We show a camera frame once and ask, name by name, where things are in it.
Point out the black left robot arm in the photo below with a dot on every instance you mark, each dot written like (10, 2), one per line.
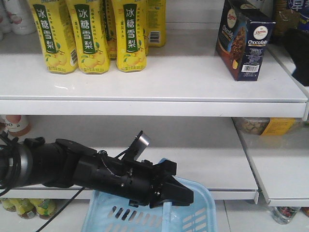
(65, 163)

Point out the clear glass jar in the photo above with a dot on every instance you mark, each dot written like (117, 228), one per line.
(284, 214)

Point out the yellow pear drink bottle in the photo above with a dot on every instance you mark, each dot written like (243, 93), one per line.
(89, 33)
(156, 22)
(130, 21)
(53, 23)

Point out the brown biscuit pack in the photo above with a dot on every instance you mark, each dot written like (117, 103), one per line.
(286, 14)

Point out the white yogurt bottle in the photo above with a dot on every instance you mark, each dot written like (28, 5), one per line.
(20, 16)

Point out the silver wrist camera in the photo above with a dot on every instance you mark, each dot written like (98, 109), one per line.
(139, 144)

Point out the white store shelving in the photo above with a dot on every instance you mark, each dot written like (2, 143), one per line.
(184, 100)

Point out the peach drink bottle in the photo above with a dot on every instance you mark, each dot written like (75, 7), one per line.
(16, 125)

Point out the light blue plastic basket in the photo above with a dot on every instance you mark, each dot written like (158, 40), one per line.
(111, 213)

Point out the yellow-lidded snack tub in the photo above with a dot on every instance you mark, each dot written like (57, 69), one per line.
(264, 126)

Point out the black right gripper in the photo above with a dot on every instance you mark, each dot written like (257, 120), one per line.
(296, 43)

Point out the Chocofello cookie box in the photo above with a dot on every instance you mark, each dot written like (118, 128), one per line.
(243, 36)

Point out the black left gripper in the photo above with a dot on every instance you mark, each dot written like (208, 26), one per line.
(143, 183)

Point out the green tea bottle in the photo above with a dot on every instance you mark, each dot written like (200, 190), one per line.
(25, 209)
(45, 207)

